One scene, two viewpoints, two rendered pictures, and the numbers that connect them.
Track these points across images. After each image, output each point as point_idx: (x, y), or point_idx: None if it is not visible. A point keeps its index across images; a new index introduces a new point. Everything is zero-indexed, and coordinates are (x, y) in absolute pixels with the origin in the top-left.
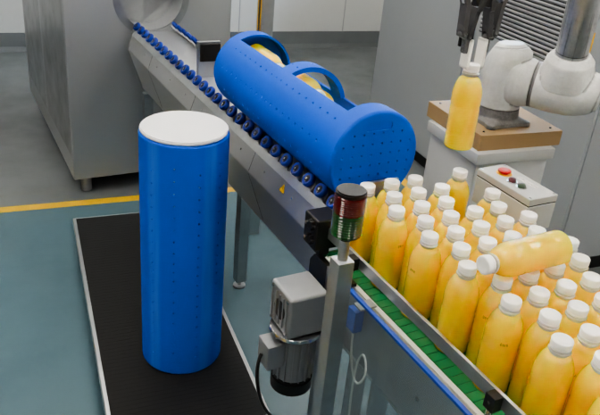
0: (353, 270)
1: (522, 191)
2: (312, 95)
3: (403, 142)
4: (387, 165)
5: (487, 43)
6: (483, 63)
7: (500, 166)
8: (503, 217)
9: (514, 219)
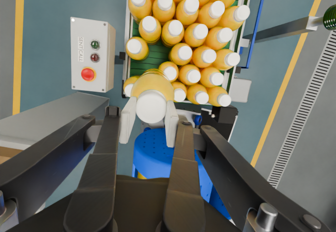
0: (303, 17)
1: (100, 38)
2: None
3: (150, 146)
4: (162, 138)
5: (123, 109)
6: (132, 98)
7: (80, 87)
8: (165, 3)
9: (113, 38)
